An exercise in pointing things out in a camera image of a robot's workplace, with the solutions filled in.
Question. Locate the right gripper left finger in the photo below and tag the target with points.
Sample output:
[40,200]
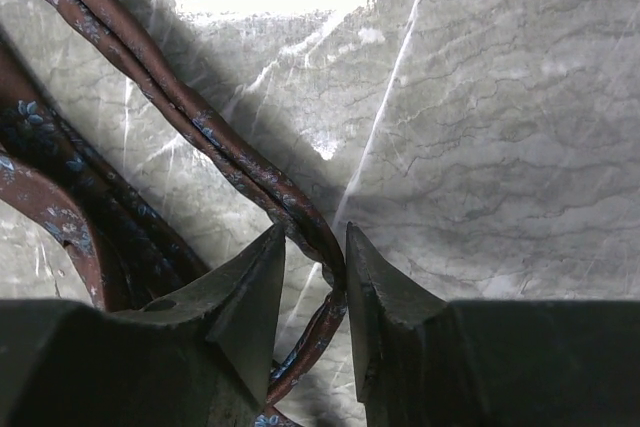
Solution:
[200,356]

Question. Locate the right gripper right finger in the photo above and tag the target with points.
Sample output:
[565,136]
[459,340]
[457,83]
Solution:
[423,361]

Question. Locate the brown blue floral tie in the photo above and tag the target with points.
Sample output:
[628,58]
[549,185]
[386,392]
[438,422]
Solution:
[157,258]

